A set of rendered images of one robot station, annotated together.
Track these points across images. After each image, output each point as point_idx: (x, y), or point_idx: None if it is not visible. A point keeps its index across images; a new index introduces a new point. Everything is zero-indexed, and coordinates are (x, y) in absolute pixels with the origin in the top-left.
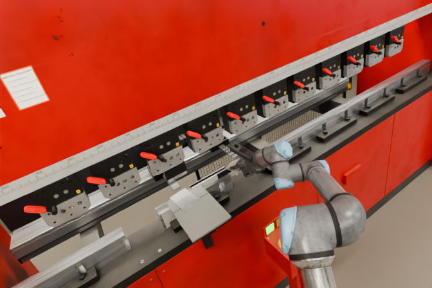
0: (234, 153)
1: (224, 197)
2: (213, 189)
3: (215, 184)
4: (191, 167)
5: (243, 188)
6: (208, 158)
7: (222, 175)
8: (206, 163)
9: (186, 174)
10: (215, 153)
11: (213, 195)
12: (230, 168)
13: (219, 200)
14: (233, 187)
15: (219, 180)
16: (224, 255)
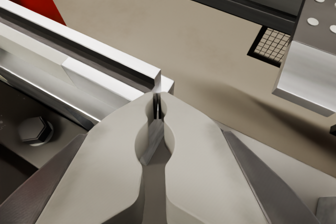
0: (323, 76)
1: (48, 160)
2: (44, 99)
3: (39, 90)
4: None
5: (160, 214)
6: None
7: (104, 100)
8: (227, 5)
9: None
10: (286, 1)
11: (51, 107)
12: (65, 152)
13: (24, 149)
14: (143, 163)
15: (63, 102)
16: None
